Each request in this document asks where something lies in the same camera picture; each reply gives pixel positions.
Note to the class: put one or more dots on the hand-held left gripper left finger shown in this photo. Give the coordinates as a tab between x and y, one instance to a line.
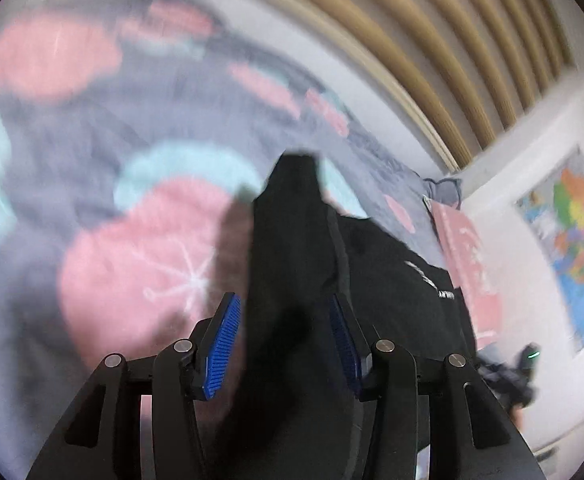
222	345

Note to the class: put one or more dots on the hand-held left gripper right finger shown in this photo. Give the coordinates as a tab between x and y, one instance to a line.
344	347

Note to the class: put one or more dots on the black hoodie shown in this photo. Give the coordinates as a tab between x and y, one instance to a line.
297	240

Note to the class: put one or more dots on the pink pillow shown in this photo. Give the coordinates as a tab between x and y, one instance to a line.
467	270

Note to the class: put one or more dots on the grey pillow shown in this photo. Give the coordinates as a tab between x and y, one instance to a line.
444	191

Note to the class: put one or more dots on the grey pink teal patterned blanket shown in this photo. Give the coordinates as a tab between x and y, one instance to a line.
97	135

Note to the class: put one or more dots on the wooden slatted headboard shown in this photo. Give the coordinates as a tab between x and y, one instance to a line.
422	35

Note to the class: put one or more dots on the colourful wall map poster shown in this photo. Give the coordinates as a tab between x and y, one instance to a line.
579	250

